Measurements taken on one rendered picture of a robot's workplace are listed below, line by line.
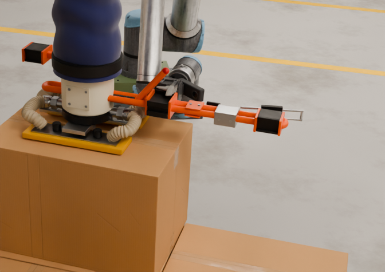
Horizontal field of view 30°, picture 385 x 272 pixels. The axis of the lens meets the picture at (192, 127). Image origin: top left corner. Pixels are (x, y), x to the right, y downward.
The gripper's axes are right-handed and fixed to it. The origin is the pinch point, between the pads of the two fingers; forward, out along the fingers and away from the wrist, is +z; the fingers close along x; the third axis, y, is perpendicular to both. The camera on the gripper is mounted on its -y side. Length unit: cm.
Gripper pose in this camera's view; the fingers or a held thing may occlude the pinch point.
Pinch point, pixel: (168, 104)
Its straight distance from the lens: 229.8
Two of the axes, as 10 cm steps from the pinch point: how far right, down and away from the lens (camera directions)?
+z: -2.5, 4.1, -8.8
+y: -9.7, -1.6, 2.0
